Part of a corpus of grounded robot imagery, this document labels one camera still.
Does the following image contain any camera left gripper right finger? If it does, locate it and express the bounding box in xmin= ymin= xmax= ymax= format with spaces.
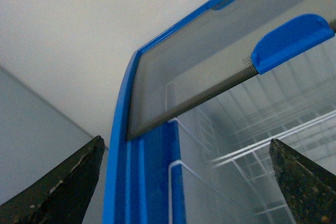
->
xmin=269 ymin=139 xmax=335 ymax=223

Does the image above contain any camera left gripper left finger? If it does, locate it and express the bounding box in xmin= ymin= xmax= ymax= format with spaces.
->
xmin=1 ymin=136 xmax=104 ymax=223

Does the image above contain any white chest freezer blue rim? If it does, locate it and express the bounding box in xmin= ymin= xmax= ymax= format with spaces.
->
xmin=102 ymin=4 xmax=335 ymax=223

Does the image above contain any sliding glass freezer lid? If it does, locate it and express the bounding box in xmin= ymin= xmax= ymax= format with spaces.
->
xmin=127 ymin=0 xmax=335 ymax=140

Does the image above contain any white wire freezer basket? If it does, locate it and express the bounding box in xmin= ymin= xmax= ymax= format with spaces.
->
xmin=165 ymin=82 xmax=336 ymax=224

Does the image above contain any blue lid handle front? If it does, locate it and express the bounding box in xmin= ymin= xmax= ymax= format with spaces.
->
xmin=251 ymin=14 xmax=335 ymax=74

